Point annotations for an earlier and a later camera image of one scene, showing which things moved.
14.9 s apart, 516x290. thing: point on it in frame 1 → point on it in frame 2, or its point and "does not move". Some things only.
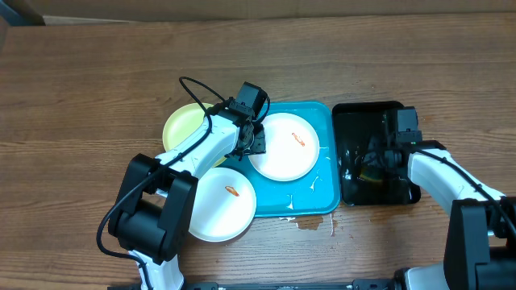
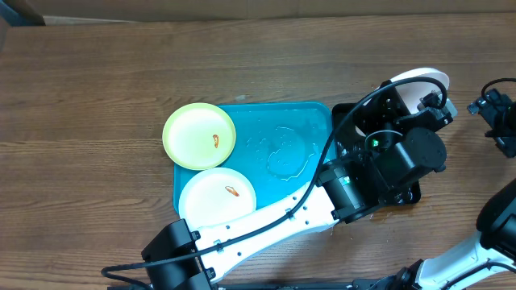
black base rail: x=317 y=285 does not move
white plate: x=224 y=205 does not move
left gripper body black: x=245 y=149 → x=380 y=122
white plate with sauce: x=292 y=147 → x=413 y=92
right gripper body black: x=378 y=159 → x=501 y=111
